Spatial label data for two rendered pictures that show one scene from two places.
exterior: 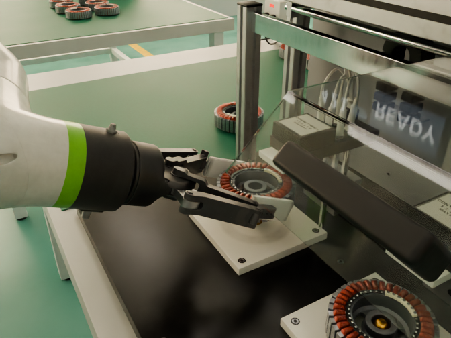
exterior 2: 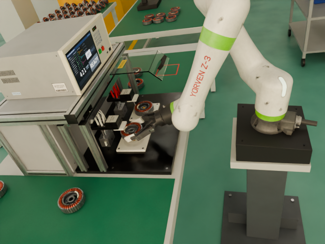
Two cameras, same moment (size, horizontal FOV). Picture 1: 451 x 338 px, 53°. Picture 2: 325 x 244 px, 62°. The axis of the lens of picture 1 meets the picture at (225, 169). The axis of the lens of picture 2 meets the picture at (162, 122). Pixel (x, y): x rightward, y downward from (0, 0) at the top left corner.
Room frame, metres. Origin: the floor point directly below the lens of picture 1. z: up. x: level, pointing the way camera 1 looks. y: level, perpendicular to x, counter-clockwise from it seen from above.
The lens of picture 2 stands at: (1.14, 0.86, 1.67)
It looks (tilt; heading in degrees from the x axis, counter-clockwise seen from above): 37 degrees down; 228
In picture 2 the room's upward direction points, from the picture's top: 13 degrees counter-clockwise
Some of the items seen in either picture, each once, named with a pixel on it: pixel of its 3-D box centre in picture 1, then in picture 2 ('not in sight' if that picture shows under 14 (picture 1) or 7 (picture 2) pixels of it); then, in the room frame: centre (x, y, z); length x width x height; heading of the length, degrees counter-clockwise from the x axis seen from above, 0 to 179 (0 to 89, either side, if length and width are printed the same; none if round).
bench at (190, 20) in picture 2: not in sight; (175, 33); (-1.53, -1.45, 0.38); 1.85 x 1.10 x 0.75; 30
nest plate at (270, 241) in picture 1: (256, 224); (134, 140); (0.54, -0.05, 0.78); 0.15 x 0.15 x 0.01; 30
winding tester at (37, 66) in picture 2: not in sight; (55, 54); (0.58, -0.39, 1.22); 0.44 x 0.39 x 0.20; 30
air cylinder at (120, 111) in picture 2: not in sight; (120, 110); (0.40, -0.29, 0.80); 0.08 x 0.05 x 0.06; 30
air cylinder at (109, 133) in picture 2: not in sight; (107, 137); (0.61, -0.17, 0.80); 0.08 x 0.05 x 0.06; 30
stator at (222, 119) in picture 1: (238, 117); (71, 200); (0.95, -0.03, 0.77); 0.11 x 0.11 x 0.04
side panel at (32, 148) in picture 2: not in sight; (34, 150); (0.92, -0.29, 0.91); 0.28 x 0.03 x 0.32; 120
